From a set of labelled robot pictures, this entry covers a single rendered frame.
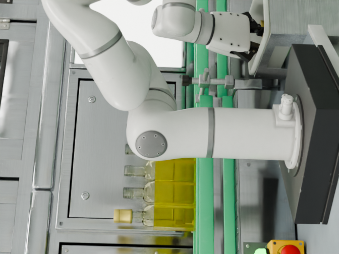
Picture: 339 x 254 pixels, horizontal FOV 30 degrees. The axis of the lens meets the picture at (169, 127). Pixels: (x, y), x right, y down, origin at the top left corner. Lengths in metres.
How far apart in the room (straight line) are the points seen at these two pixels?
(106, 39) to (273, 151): 0.36
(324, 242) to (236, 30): 0.56
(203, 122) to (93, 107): 0.70
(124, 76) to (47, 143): 0.72
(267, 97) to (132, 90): 0.51
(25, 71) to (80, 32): 0.86
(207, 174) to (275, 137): 0.34
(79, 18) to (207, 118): 0.29
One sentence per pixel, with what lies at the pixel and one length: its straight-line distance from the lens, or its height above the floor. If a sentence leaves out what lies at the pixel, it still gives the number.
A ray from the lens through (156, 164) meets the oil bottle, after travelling 1.57.
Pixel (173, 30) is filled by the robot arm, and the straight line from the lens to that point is 1.38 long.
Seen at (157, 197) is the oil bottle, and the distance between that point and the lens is 1.54.
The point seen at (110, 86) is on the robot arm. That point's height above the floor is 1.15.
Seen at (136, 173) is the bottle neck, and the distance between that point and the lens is 1.58.
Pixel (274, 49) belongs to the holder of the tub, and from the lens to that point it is 1.47.
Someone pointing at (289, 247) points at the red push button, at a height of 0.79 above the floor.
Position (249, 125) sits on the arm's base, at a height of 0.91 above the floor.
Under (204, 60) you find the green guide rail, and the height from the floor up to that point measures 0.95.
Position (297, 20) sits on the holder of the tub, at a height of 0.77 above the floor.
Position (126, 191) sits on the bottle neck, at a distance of 1.56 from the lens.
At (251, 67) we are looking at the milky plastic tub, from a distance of 1.59.
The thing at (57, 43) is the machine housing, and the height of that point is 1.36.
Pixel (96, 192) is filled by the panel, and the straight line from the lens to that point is 1.71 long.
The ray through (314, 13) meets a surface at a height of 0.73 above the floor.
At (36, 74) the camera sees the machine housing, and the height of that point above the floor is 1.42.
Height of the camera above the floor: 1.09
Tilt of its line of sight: 2 degrees down
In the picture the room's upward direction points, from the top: 88 degrees counter-clockwise
